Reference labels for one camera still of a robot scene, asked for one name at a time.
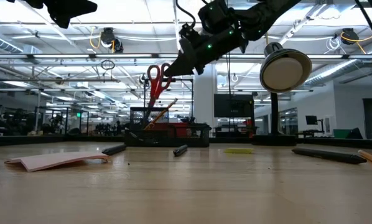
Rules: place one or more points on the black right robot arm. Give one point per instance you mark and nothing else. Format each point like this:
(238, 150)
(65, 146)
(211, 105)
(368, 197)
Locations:
(267, 15)

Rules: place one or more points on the small black monitor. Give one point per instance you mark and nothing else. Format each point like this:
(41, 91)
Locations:
(311, 120)

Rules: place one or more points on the large black monitor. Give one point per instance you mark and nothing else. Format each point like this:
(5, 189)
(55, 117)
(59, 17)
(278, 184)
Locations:
(232, 105)

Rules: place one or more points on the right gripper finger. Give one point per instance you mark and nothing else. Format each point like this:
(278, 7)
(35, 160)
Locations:
(184, 56)
(190, 67)

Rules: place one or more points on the black bag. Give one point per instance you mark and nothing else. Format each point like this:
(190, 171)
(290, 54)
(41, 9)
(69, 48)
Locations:
(354, 133)

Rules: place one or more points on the yellow sticky note pad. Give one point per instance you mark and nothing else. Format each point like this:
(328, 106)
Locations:
(239, 151)

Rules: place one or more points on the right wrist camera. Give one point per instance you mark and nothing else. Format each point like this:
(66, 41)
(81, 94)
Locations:
(189, 31)

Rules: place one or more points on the black desk lamp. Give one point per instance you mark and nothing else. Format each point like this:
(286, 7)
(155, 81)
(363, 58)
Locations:
(285, 73)

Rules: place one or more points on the black pen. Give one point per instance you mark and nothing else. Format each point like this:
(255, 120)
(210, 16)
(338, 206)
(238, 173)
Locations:
(180, 150)
(329, 155)
(113, 150)

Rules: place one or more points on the black mesh desk organizer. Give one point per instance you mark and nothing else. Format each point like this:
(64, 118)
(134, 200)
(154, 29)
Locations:
(201, 137)

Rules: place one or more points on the green bin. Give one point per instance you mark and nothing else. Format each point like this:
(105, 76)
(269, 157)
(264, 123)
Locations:
(340, 133)

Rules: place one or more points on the pink eraser block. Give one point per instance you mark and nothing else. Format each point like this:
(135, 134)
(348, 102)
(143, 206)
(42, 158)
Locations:
(49, 160)

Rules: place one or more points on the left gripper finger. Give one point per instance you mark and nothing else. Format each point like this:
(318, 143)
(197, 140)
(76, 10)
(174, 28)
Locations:
(77, 7)

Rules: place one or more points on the red background box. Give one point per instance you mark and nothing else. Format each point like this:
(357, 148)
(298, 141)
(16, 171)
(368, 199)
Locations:
(183, 129)

